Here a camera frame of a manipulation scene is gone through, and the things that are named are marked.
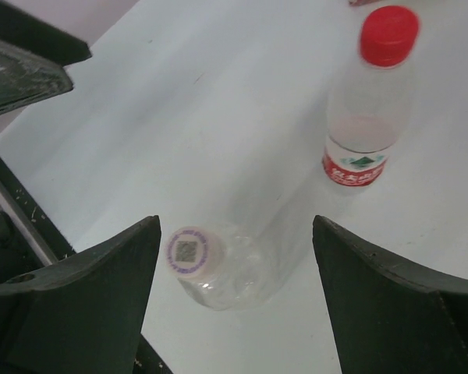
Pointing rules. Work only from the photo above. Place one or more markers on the yellow tea bottle red label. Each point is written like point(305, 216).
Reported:
point(356, 3)

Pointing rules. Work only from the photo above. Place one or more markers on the white QR-code bottle cap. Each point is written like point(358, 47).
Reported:
point(194, 253)

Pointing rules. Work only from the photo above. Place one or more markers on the black mounting base rail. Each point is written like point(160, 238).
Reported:
point(33, 59)

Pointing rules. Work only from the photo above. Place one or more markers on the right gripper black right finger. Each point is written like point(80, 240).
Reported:
point(389, 314)

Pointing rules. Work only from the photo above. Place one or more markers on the red bottle cap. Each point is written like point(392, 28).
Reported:
point(388, 35)

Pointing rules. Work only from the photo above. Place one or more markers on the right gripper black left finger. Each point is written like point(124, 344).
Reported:
point(85, 313)

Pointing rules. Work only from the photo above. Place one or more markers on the clear unlabelled plastic bottle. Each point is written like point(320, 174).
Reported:
point(255, 267)

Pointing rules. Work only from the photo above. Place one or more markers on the red-labelled clear water bottle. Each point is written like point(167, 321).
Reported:
point(368, 109)

